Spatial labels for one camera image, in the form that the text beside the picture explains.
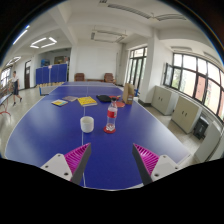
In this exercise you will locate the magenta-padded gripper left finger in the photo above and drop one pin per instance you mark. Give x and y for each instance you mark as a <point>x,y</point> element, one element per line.
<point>75,160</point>

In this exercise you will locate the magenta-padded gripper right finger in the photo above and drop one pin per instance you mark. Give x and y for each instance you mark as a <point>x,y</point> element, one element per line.
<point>148,160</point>

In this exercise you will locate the clear red-labelled drink bottle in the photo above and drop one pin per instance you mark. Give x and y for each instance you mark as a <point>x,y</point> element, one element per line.
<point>111,115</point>

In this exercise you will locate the white mug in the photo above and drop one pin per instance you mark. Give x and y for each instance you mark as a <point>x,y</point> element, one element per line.
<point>87,125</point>

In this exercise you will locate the small colourful book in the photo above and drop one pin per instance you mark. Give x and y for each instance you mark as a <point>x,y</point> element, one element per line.
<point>59,102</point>

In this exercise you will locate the cream two-door cabinet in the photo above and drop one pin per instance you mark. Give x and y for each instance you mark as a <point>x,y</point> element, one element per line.
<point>186,114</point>
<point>164,100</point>

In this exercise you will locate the yellow book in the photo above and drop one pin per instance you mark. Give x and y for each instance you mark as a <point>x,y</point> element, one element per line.
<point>87,101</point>

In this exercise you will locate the thin grey book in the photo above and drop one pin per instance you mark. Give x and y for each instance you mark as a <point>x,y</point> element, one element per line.
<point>70,98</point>

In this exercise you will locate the black bin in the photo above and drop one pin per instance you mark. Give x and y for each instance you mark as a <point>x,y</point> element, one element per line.
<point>201,127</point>

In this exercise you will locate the red table tennis paddle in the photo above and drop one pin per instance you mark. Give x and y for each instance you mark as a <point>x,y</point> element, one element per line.
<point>116,97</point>
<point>120,104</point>

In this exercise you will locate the white low cabinet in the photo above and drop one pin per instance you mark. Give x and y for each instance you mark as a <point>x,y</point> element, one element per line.
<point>208,143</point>

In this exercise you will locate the black pouch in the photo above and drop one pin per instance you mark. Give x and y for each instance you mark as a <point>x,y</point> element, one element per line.
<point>103,98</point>

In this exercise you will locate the brown cardboard box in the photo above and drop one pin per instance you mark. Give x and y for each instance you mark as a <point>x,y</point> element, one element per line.
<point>128,94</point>

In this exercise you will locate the low blue court barrier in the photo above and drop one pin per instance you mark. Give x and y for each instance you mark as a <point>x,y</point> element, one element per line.
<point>50,89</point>

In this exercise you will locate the brown armchair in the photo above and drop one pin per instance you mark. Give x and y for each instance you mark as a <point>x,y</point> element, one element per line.
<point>79,77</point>
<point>109,77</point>

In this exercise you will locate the tall blue partition panels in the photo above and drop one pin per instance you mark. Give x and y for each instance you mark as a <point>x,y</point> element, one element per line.
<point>51,74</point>

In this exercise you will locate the large black-framed window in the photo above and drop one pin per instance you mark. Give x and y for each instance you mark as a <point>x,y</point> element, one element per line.
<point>196,83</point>

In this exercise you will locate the blue red-legged tennis table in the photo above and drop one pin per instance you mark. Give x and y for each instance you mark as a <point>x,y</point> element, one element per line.
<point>5,100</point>

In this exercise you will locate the tall black-framed glass door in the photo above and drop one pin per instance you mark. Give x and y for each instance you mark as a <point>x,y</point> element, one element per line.
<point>136,68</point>

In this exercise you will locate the person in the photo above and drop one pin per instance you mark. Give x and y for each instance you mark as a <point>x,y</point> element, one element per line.
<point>15,87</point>

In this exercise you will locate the dark wooden door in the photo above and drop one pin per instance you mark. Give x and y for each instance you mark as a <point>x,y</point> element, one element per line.
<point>27,75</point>

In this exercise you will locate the small bright window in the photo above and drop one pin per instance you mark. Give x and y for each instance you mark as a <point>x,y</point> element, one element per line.
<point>5,76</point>

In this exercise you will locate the ceiling light strips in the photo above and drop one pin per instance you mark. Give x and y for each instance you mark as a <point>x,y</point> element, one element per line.
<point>43,42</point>

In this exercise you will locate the square ceiling air conditioner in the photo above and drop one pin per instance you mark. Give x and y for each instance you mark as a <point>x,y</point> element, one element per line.
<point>108,36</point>

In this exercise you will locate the long ceiling air vent unit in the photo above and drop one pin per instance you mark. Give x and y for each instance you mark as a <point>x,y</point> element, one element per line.
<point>140,11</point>

